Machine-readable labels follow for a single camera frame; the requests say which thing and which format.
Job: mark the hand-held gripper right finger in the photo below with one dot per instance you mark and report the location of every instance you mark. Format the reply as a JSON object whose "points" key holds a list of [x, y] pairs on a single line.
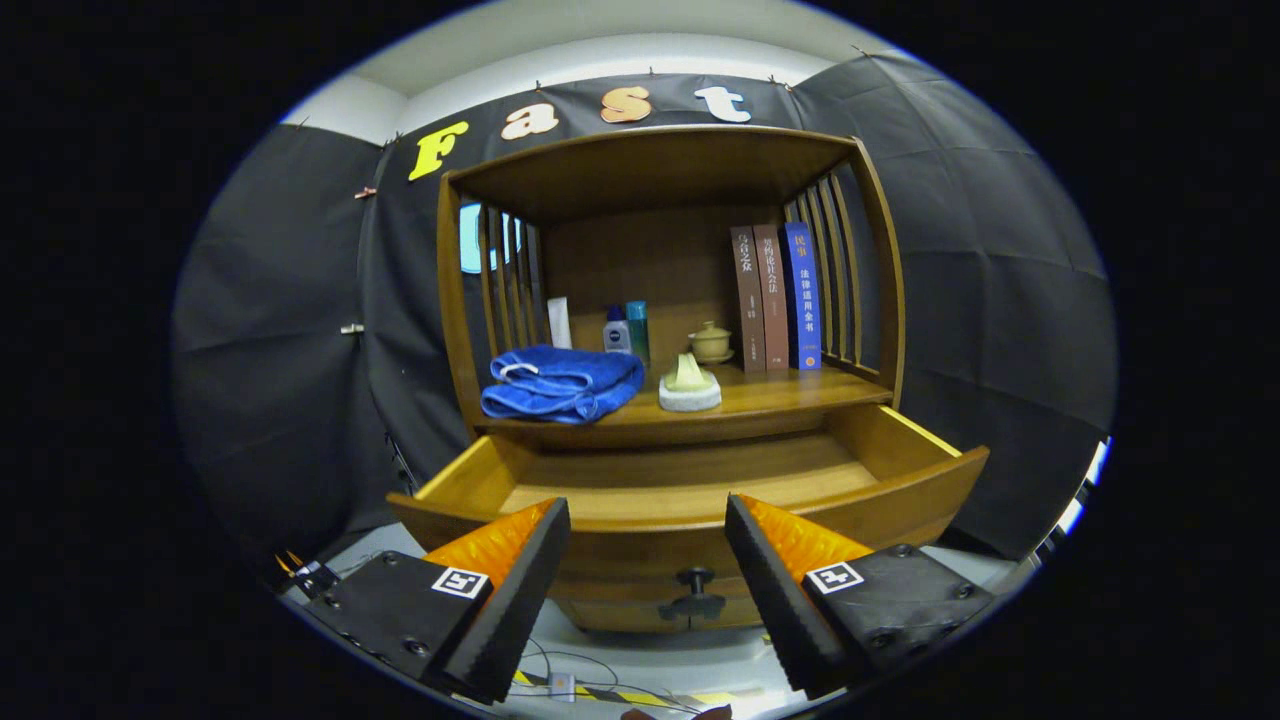
{"points": [[780, 600]]}

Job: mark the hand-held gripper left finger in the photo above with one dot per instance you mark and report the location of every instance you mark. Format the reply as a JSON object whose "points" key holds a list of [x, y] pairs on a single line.
{"points": [[520, 600]]}

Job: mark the wooden drawer with black knob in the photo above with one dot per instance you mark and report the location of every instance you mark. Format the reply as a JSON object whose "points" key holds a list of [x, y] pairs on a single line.
{"points": [[640, 550]]}

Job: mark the pale green and white dish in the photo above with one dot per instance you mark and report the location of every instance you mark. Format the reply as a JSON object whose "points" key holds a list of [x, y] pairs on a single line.
{"points": [[690, 395]]}

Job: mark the wooden countertop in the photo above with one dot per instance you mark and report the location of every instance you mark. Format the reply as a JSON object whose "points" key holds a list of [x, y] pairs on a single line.
{"points": [[780, 390]]}

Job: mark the wooden cabinet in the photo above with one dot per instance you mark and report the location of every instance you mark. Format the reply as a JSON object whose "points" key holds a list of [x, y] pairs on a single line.
{"points": [[650, 260]]}

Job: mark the yellow and black floor tape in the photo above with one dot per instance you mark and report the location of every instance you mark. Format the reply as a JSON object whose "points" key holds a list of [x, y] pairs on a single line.
{"points": [[640, 697]]}

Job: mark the blue folded towel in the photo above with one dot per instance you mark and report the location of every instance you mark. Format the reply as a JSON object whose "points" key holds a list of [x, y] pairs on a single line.
{"points": [[560, 385]]}

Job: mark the beige lidded teacup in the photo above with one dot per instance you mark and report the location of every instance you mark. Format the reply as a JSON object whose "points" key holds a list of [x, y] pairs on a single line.
{"points": [[710, 343]]}

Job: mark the white tube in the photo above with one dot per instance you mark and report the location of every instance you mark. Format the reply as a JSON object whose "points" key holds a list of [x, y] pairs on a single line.
{"points": [[559, 325]]}

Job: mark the white and blue lotion bottle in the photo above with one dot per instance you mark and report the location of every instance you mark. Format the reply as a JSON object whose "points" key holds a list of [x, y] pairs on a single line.
{"points": [[617, 335]]}

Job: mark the teal bottle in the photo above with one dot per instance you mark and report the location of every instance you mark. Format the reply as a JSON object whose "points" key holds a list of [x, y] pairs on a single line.
{"points": [[638, 330]]}

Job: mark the reddish brown book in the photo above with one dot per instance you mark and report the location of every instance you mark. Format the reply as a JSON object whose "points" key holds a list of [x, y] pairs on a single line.
{"points": [[772, 300]]}

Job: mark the dark brown book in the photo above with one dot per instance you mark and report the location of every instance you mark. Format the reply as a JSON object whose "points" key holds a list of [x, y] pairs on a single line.
{"points": [[748, 300]]}

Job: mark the blue book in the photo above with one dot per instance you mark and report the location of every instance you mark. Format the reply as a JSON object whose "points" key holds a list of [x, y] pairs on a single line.
{"points": [[803, 295]]}

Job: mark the black backdrop cloth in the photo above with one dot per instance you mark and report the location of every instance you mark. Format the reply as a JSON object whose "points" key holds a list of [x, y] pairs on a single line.
{"points": [[280, 350]]}

